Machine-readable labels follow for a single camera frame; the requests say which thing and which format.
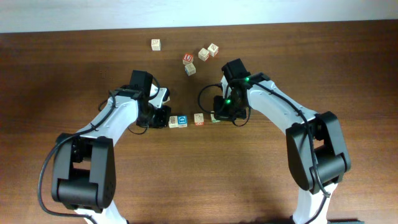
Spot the wooden block red drawing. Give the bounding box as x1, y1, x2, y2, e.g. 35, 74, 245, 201
169, 116, 178, 128

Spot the blue D wooden block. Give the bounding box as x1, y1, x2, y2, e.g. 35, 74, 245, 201
177, 115, 188, 128

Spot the wooden block red picture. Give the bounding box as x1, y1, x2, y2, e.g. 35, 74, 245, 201
194, 113, 204, 126

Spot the red E wooden block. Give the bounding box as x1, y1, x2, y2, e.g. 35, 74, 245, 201
210, 113, 221, 123

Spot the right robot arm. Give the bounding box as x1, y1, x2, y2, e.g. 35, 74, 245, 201
213, 59, 351, 223

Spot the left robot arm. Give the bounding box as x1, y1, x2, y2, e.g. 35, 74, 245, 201
50, 70, 171, 223

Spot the wooden block beside top right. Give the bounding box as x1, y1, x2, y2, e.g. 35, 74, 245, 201
198, 48, 210, 62

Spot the red U wooden block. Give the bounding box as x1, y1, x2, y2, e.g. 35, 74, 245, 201
182, 54, 193, 65

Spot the plain wooden block far left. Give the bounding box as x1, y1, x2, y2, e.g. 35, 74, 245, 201
151, 39, 161, 51

